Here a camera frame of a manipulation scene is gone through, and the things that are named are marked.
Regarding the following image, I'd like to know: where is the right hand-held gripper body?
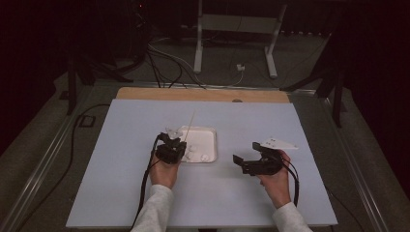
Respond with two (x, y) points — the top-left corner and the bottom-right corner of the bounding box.
(241, 137), (299, 177)

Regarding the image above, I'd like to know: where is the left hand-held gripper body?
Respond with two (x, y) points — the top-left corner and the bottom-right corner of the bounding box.
(155, 126), (188, 164)

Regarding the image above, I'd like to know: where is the thin wooden skewer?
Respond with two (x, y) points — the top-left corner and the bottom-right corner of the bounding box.
(184, 110), (196, 143)

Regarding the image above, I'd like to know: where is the white square tray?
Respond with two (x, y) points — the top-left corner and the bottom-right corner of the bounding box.
(177, 125), (218, 164)

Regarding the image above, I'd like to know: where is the person's left hand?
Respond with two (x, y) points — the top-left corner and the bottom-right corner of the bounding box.
(149, 153), (180, 189)

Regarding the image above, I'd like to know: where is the person's right hand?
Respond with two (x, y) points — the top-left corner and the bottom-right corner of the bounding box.
(257, 150), (293, 210)

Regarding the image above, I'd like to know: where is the light blue table mat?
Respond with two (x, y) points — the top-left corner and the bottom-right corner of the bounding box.
(66, 99), (338, 229)

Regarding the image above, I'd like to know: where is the black square floor plate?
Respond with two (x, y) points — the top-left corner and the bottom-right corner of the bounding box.
(78, 114), (97, 128)

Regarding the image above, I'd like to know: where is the black tripod stand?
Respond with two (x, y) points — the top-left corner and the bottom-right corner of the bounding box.
(66, 52), (134, 116)
(279, 61), (347, 129)

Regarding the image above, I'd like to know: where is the white metal stand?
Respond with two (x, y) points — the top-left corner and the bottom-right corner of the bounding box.
(192, 0), (288, 79)

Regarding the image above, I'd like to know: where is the dark equipment rack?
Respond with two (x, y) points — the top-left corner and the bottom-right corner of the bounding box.
(93, 0), (153, 67)

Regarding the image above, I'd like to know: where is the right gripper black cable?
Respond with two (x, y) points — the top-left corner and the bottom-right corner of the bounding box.
(282, 158), (301, 208)

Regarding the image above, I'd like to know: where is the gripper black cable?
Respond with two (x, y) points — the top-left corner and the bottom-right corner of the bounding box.
(282, 158), (301, 208)
(131, 134), (162, 230)

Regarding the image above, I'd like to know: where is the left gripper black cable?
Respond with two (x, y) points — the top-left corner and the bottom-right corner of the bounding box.
(131, 134), (162, 230)

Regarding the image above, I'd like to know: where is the bundle of black floor cables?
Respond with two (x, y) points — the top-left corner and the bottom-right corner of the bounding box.
(145, 43), (207, 90)

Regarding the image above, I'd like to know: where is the white plug with cable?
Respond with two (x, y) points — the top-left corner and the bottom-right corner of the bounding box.
(192, 63), (247, 88)

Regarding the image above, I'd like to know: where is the metal floor rail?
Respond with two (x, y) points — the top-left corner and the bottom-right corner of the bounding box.
(0, 85), (96, 232)
(317, 93), (391, 232)

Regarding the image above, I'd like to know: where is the long black floor cable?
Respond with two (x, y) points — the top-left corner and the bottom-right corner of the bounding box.
(15, 103), (111, 232)

